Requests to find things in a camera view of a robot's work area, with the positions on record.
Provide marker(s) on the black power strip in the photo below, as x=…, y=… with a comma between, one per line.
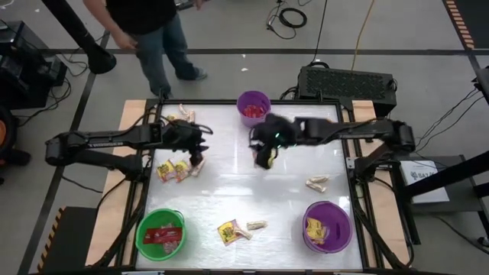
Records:
x=183, y=4

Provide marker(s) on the black round-base pole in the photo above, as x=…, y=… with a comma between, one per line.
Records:
x=76, y=34

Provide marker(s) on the black diagonal beam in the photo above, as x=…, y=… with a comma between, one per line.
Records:
x=447, y=175

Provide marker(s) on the black perforated computer case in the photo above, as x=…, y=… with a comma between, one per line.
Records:
x=345, y=86

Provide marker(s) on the green bucket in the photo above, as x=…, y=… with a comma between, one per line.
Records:
x=153, y=254

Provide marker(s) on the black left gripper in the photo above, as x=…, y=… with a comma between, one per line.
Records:
x=179, y=135

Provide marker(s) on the small purple bucket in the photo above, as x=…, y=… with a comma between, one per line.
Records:
x=253, y=121

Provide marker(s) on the large purple bucket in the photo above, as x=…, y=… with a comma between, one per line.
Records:
x=336, y=229

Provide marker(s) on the black aluminium table frame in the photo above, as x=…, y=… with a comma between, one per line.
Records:
x=229, y=102

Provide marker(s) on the black equipment cart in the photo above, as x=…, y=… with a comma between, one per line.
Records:
x=26, y=65

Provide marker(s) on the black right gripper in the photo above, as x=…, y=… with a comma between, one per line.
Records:
x=275, y=133

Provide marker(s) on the white printed box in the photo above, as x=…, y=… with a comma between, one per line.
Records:
x=424, y=179

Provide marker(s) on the person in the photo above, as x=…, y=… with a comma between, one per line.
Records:
x=141, y=15

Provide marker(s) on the wooden side board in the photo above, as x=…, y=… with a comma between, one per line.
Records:
x=111, y=229
x=382, y=217

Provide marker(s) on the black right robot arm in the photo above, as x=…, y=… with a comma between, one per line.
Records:
x=344, y=130

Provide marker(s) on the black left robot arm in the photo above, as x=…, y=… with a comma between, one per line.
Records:
x=107, y=139

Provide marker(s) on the silver metal bracket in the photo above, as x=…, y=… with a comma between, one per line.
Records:
x=350, y=162

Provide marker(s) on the black and orange wheel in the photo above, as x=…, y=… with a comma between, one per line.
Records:
x=3, y=133

